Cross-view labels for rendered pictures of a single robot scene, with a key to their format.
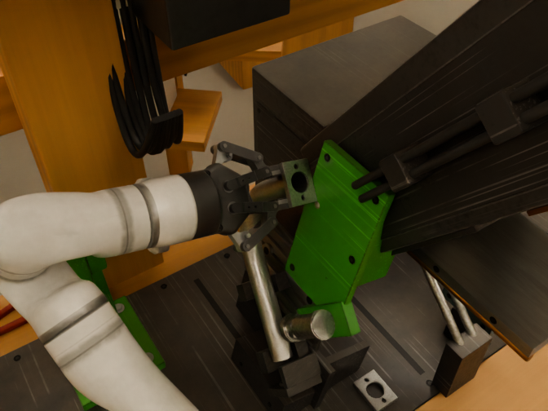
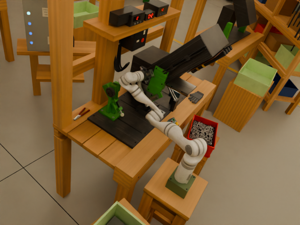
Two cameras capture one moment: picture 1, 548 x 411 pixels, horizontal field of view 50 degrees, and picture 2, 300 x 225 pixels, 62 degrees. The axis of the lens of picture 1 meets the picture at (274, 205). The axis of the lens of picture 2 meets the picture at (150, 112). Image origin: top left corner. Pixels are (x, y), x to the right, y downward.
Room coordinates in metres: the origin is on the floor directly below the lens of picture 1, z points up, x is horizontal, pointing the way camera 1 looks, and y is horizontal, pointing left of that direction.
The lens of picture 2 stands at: (-0.88, 0.82, 2.18)
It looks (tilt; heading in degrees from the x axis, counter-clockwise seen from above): 39 degrees down; 327
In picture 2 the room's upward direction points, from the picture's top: 15 degrees clockwise
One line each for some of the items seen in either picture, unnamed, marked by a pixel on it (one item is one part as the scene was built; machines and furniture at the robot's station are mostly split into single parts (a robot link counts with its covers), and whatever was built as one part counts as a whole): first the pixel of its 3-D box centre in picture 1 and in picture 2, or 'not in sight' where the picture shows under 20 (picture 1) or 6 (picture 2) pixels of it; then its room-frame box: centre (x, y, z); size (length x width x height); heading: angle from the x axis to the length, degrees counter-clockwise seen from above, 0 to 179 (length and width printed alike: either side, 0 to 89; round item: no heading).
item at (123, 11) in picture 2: not in sight; (120, 16); (0.63, 0.24, 1.59); 0.15 x 0.07 x 0.07; 124
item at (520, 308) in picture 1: (452, 225); (171, 81); (0.56, -0.25, 1.11); 0.39 x 0.16 x 0.03; 34
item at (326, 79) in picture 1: (355, 152); (147, 71); (0.78, -0.14, 1.07); 0.30 x 0.18 x 0.34; 124
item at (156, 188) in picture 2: not in sight; (177, 186); (-0.20, 0.02, 0.83); 0.32 x 0.32 x 0.04; 35
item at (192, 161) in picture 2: not in sight; (194, 152); (-0.20, 0.01, 1.18); 0.09 x 0.09 x 0.17; 7
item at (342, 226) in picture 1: (352, 226); (159, 80); (0.51, -0.10, 1.17); 0.13 x 0.12 x 0.20; 124
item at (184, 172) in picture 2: not in sight; (185, 168); (-0.20, 0.02, 1.02); 0.09 x 0.09 x 0.17; 44
